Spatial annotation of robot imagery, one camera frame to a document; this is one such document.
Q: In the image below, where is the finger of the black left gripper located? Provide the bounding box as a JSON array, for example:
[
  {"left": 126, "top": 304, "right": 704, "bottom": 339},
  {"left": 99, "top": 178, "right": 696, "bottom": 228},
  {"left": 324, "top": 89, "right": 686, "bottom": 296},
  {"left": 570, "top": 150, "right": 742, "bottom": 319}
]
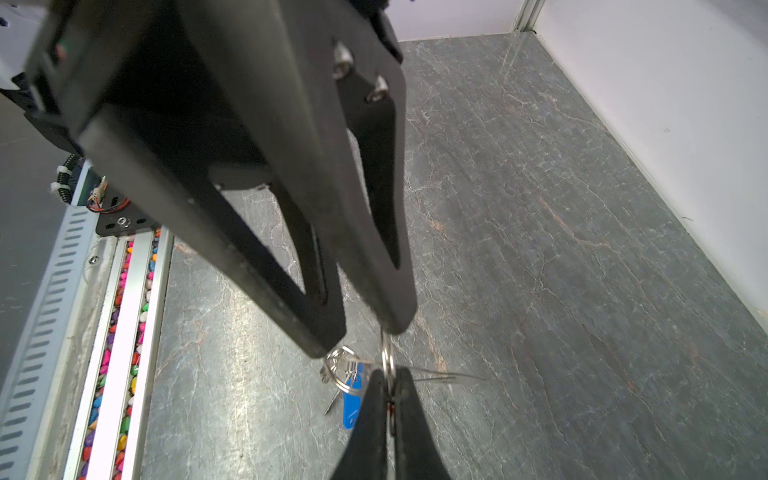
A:
[
  {"left": 78, "top": 104, "right": 346, "bottom": 358},
  {"left": 178, "top": 1, "right": 417, "bottom": 335}
]

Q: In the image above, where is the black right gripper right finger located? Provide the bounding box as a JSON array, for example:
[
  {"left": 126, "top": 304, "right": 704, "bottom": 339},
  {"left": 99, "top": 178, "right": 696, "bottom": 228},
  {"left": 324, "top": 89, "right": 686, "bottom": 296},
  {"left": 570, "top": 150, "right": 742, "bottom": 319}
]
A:
[{"left": 393, "top": 367, "right": 450, "bottom": 480}]

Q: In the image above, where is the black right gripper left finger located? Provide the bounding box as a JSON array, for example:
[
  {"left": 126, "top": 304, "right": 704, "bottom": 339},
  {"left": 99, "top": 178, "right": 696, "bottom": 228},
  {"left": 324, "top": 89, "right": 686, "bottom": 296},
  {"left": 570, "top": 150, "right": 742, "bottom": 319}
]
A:
[{"left": 331, "top": 370, "right": 390, "bottom": 480}]

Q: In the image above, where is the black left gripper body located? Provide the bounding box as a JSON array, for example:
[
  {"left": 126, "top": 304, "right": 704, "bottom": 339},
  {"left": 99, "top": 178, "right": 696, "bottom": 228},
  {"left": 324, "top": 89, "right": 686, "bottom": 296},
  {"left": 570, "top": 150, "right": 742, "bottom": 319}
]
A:
[{"left": 23, "top": 0, "right": 404, "bottom": 193}]

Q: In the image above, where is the blue key tag with key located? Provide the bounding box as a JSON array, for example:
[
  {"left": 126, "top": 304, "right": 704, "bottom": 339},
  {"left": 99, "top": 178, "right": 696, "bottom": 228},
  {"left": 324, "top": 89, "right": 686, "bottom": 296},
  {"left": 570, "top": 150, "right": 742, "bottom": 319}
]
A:
[{"left": 324, "top": 364, "right": 364, "bottom": 431}]

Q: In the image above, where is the red key tag with key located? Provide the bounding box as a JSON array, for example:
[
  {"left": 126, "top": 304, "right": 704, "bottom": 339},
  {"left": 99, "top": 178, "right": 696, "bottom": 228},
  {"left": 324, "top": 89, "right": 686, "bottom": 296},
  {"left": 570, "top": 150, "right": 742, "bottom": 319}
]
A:
[{"left": 387, "top": 400, "right": 396, "bottom": 438}]

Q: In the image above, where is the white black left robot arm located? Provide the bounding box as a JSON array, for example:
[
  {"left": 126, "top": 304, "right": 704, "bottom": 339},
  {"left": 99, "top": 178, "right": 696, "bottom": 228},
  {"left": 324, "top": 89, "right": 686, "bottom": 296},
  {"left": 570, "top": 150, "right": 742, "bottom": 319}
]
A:
[{"left": 1, "top": 1, "right": 417, "bottom": 358}]

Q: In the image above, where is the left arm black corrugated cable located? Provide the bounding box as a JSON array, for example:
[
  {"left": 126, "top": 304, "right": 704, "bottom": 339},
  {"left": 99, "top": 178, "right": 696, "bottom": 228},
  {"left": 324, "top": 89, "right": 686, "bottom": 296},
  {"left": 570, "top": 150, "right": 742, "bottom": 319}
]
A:
[{"left": 49, "top": 152, "right": 85, "bottom": 202}]

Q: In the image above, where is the aluminium frame corner post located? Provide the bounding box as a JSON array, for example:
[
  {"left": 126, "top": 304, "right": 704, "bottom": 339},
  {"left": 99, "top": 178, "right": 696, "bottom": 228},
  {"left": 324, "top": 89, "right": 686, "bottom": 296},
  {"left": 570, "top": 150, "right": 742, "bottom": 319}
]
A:
[{"left": 513, "top": 0, "right": 545, "bottom": 32}]

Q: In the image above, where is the aluminium base rail with beads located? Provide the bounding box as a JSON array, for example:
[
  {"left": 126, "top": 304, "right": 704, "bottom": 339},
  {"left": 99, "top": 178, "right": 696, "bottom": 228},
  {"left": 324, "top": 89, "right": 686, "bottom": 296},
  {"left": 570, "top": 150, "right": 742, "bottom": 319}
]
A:
[{"left": 24, "top": 227, "right": 174, "bottom": 479}]

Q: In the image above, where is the white vented cable duct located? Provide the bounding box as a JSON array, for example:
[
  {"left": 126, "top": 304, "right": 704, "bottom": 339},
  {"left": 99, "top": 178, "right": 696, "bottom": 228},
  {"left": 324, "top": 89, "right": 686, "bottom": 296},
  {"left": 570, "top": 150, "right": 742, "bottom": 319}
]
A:
[{"left": 1, "top": 207, "right": 95, "bottom": 479}]

